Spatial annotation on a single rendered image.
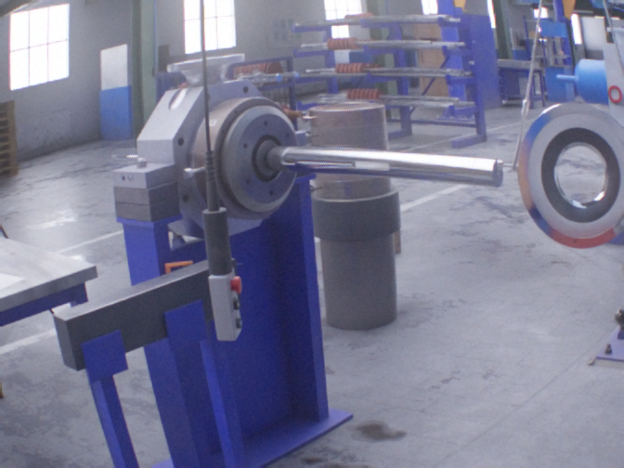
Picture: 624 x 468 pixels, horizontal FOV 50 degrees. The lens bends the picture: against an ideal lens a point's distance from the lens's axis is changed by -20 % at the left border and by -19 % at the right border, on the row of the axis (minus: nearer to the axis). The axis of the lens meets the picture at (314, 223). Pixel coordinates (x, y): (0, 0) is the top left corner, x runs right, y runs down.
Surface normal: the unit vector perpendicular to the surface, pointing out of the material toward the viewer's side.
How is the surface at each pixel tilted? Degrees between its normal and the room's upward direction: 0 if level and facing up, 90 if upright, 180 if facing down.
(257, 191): 90
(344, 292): 90
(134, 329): 90
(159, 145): 90
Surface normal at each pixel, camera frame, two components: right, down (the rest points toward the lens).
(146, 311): 0.77, 0.08
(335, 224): -0.43, 0.24
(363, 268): 0.05, 0.22
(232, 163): 0.27, 0.17
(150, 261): -0.63, 0.22
